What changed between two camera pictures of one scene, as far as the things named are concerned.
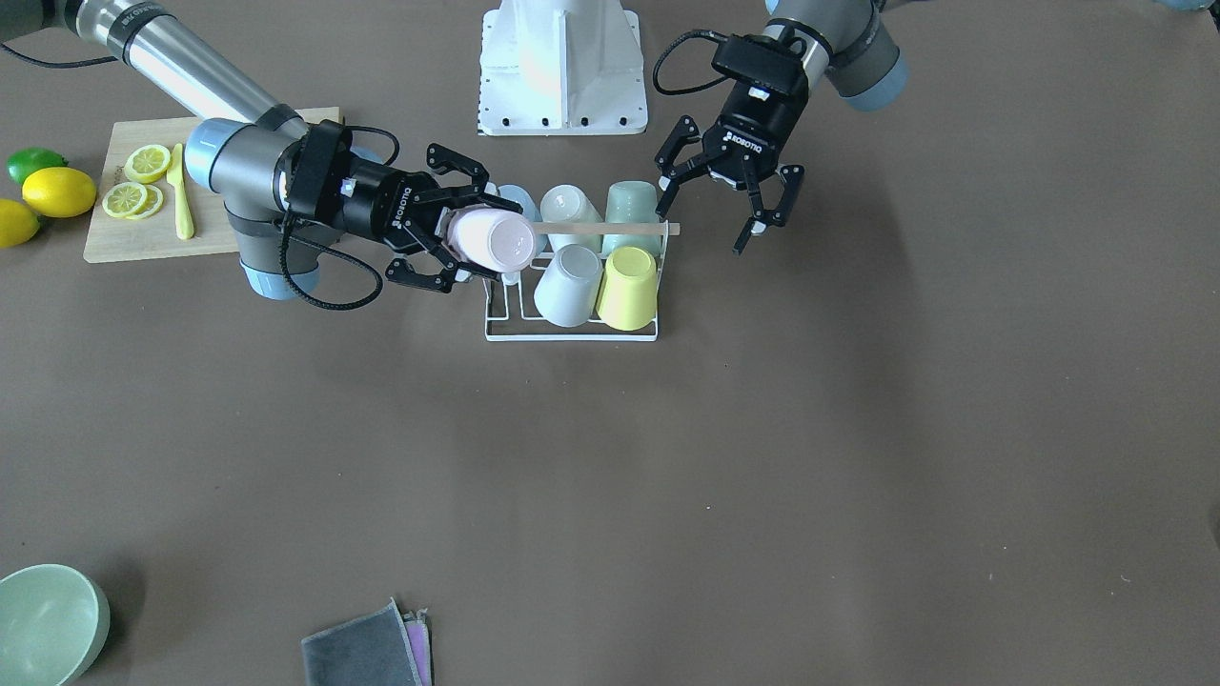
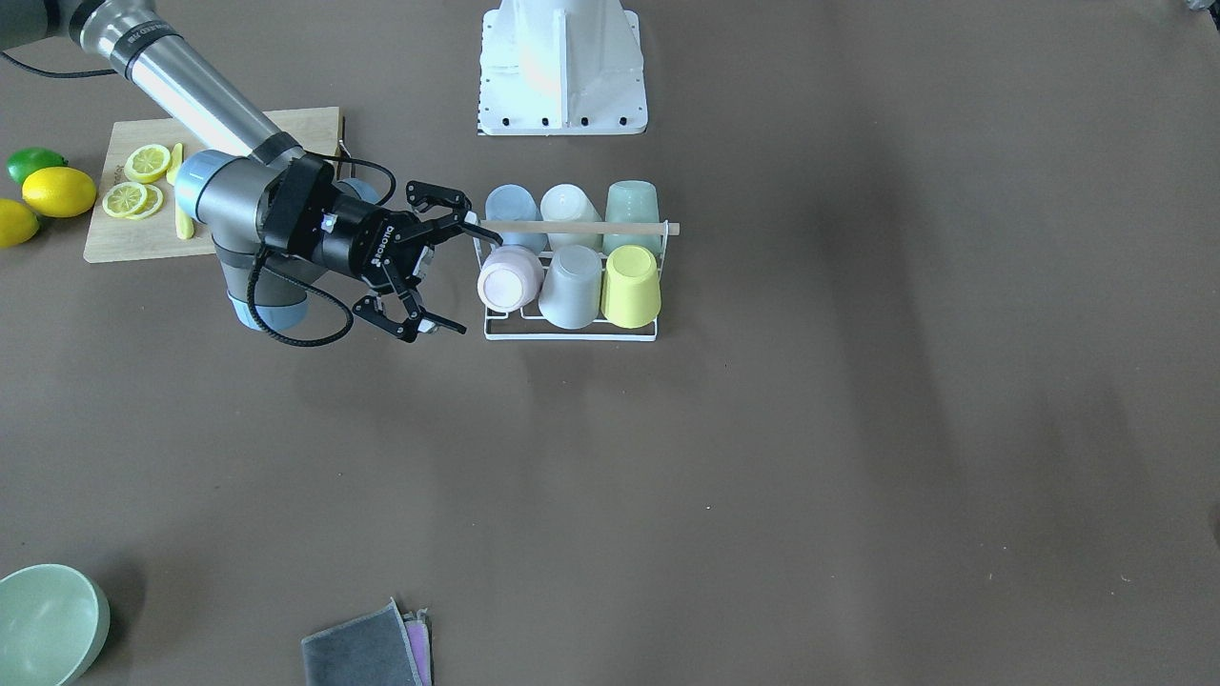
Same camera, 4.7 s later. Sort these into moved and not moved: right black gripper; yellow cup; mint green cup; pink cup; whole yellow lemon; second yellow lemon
Moved: right black gripper; pink cup
Not moved: whole yellow lemon; second yellow lemon; mint green cup; yellow cup
